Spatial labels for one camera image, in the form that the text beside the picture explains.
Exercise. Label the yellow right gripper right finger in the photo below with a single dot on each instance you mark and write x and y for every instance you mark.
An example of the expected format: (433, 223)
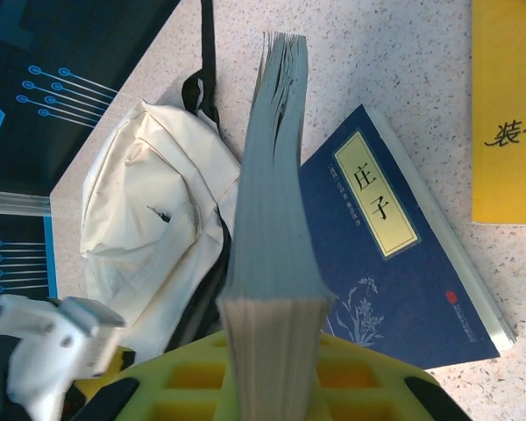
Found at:
(390, 377)

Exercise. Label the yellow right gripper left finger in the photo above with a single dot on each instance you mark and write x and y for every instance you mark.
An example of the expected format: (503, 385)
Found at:
(158, 368)

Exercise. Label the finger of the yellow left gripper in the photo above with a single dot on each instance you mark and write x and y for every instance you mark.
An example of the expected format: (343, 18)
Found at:
(94, 387)

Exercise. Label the blue book with yellow label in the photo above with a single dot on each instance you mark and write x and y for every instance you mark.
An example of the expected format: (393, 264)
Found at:
(377, 285)

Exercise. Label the dark blue paperback book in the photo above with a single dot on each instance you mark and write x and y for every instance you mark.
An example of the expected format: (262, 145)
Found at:
(272, 219)

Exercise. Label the cream canvas backpack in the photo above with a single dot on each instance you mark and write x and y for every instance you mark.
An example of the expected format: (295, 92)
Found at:
(149, 175)

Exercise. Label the large yellow paperback book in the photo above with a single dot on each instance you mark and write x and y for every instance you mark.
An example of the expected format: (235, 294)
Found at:
(508, 66)

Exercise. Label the blue printed left side panel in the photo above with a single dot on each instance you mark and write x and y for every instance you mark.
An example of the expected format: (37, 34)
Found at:
(13, 228)

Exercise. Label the blue printed panel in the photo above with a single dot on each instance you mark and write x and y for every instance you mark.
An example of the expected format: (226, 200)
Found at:
(70, 44)
(13, 228)

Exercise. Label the blue printed back panel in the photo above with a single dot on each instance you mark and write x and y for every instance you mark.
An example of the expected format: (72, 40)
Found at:
(70, 44)

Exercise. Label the aluminium left frame post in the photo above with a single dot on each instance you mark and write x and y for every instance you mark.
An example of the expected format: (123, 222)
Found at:
(9, 201)

